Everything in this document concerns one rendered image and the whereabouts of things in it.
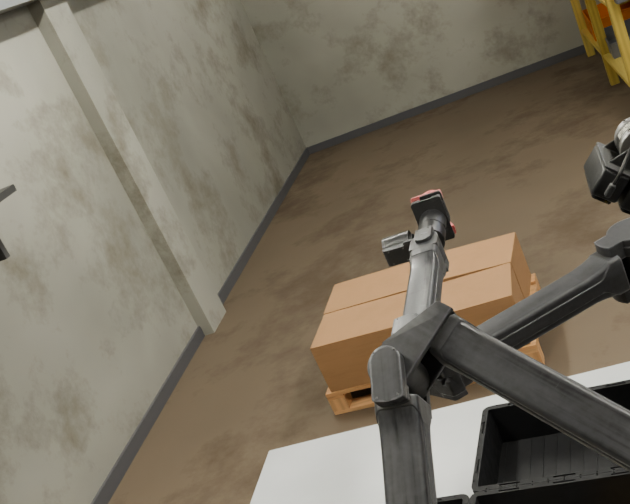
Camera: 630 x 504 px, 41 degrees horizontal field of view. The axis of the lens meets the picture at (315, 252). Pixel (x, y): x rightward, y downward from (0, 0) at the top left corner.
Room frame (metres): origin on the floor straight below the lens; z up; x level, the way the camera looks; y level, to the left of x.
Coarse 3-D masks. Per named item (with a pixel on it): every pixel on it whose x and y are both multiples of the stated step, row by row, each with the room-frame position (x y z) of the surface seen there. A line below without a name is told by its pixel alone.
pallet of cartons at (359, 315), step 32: (448, 256) 3.99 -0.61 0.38; (480, 256) 3.82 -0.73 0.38; (512, 256) 3.68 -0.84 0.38; (352, 288) 4.14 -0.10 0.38; (384, 288) 3.96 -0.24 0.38; (448, 288) 3.64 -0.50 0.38; (480, 288) 3.50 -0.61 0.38; (512, 288) 3.38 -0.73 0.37; (352, 320) 3.77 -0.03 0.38; (384, 320) 3.61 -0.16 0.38; (480, 320) 3.37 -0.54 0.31; (320, 352) 3.66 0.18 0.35; (352, 352) 3.61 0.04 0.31; (352, 384) 3.63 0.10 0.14
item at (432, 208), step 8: (424, 200) 1.68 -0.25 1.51; (432, 200) 1.68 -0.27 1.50; (440, 200) 1.67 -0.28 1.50; (416, 208) 1.69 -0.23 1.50; (424, 208) 1.68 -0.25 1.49; (432, 208) 1.68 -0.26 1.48; (440, 208) 1.67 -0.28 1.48; (416, 216) 1.69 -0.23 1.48; (424, 216) 1.66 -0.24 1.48; (432, 216) 1.64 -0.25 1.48; (440, 216) 1.65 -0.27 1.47; (448, 224) 1.67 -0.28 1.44; (448, 232) 1.68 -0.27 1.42
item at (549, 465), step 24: (504, 432) 1.75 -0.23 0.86; (528, 432) 1.73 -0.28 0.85; (552, 432) 1.71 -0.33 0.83; (504, 456) 1.70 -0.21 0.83; (528, 456) 1.67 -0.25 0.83; (552, 456) 1.63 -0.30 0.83; (576, 456) 1.60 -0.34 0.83; (600, 456) 1.56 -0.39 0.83; (480, 480) 1.54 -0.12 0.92; (504, 480) 1.63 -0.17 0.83
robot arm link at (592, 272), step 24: (600, 240) 1.18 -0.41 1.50; (624, 240) 1.15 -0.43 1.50; (600, 264) 1.15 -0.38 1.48; (552, 288) 1.15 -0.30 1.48; (576, 288) 1.13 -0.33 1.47; (600, 288) 1.13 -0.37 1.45; (624, 288) 1.14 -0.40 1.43; (504, 312) 1.15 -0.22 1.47; (528, 312) 1.12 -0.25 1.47; (552, 312) 1.12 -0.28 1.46; (576, 312) 1.13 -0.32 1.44; (504, 336) 1.10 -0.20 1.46; (528, 336) 1.11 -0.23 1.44; (456, 384) 1.08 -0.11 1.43
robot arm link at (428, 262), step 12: (432, 240) 1.51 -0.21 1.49; (420, 252) 1.48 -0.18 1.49; (432, 252) 1.47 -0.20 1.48; (444, 252) 1.52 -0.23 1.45; (420, 264) 1.45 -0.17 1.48; (432, 264) 1.43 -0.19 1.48; (444, 264) 1.49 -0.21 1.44; (420, 276) 1.40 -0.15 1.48; (432, 276) 1.38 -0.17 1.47; (444, 276) 1.47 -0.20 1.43; (408, 288) 1.38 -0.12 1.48; (420, 288) 1.35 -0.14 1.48; (432, 288) 1.34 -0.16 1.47; (408, 300) 1.33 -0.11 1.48; (420, 300) 1.31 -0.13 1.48; (432, 300) 1.31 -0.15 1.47; (408, 312) 1.29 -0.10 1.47; (420, 312) 1.27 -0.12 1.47; (396, 324) 1.21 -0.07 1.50
